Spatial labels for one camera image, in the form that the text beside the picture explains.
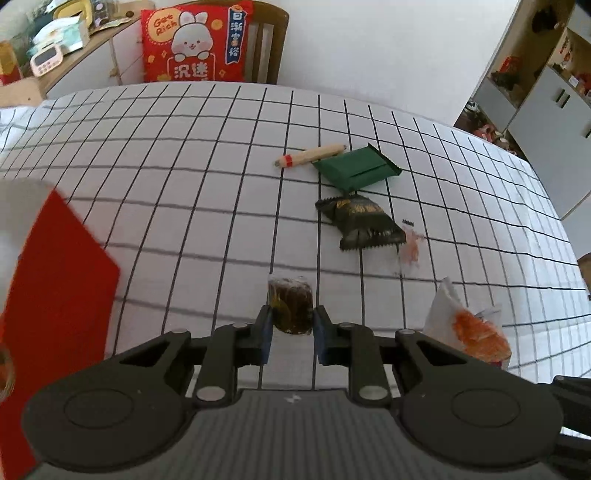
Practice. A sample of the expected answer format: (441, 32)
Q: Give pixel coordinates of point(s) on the dark brown snack packet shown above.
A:
(291, 303)

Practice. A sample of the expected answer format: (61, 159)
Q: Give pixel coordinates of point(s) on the wooden side cabinet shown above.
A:
(113, 57)

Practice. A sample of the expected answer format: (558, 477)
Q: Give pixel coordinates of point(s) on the red rabbit cushion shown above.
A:
(196, 42)

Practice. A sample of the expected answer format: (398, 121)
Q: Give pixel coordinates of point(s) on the clear pink wrapper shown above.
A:
(410, 250)

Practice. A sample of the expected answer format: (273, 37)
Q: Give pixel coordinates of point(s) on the white orange snack packet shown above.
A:
(478, 335)

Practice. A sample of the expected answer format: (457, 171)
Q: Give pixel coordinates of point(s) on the beige sausage stick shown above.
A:
(311, 155)

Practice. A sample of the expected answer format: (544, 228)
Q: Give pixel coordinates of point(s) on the green snack packet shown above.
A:
(352, 171)

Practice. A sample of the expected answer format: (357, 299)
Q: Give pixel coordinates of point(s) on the yellow box on cabinet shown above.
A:
(75, 8)

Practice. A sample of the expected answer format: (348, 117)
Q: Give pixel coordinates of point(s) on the wooden chair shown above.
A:
(264, 46)

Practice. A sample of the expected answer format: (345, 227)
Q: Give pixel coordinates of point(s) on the black snack packet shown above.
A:
(362, 222)

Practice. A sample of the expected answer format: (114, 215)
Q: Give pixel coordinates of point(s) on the orange drink bottle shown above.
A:
(9, 66)

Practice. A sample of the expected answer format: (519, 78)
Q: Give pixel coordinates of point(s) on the red cardboard box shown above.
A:
(57, 291)

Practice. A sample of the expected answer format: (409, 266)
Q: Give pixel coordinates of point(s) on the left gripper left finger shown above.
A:
(222, 354)

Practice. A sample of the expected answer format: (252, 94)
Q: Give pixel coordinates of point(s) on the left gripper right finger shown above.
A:
(355, 347)

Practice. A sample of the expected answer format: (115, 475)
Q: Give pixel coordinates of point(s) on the white checked tablecloth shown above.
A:
(178, 182)

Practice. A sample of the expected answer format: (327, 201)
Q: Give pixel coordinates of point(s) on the white storage cabinet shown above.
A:
(537, 91)

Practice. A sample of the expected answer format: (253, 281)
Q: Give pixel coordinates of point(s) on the pink digital timer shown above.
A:
(46, 60)

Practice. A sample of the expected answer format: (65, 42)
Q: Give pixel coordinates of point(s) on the tissue box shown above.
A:
(69, 33)

